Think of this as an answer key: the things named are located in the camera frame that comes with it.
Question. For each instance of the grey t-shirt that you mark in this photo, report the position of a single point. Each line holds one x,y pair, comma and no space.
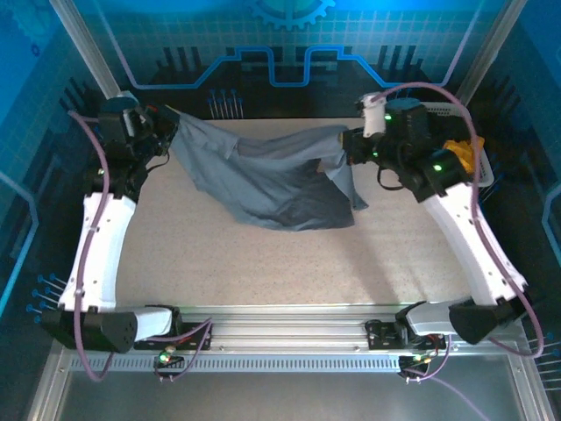
263,175

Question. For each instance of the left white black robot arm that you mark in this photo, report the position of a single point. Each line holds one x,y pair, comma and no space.
101,245

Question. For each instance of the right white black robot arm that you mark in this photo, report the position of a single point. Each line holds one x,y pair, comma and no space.
464,237

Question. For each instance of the yellow t-shirt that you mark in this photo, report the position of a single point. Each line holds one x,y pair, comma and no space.
464,151

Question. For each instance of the white plastic basket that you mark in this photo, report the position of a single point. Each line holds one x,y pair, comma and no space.
486,171

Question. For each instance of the small led circuit board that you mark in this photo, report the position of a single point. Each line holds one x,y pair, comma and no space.
416,358
165,357

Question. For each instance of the aluminium frame post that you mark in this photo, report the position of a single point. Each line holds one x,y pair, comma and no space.
491,44
83,44

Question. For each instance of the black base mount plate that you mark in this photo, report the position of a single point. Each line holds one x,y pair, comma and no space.
383,335
193,337

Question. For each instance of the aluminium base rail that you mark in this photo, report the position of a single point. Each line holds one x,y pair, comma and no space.
285,326

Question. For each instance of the aluminium front frame panel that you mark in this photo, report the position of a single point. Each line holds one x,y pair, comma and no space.
285,394

